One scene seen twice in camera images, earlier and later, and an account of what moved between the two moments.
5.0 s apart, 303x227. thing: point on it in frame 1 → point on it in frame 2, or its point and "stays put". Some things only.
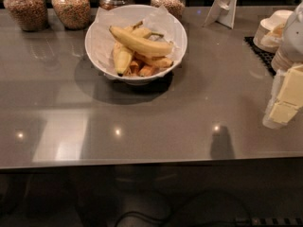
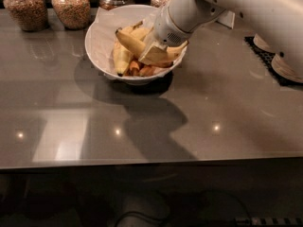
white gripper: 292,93 → 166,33
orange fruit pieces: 134,68 stays put
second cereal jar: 72,6 stays put
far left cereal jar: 29,7 stays put
